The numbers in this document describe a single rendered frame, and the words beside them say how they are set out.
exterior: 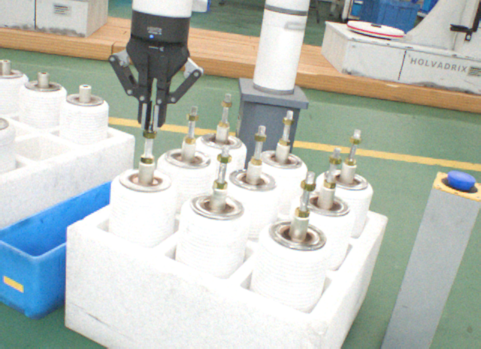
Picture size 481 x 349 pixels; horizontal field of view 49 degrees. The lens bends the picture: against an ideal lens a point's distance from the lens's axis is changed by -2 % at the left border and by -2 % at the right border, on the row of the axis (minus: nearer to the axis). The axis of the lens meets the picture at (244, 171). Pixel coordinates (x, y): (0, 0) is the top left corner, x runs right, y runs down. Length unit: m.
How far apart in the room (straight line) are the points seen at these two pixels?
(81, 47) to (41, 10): 0.26
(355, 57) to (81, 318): 2.15
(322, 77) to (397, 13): 2.64
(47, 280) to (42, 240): 0.13
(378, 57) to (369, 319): 1.93
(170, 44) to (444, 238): 0.47
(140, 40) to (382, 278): 0.71
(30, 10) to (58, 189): 1.82
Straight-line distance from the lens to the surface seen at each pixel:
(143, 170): 0.77
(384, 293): 1.12
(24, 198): 0.99
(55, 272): 0.90
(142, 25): 0.70
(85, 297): 0.85
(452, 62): 2.94
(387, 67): 2.82
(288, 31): 1.16
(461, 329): 1.11
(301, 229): 0.69
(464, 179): 0.82
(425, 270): 0.86
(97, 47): 2.65
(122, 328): 0.83
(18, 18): 2.80
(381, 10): 5.18
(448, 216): 0.82
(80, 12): 2.72
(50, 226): 1.00
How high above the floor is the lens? 0.58
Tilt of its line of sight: 22 degrees down
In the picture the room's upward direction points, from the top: 9 degrees clockwise
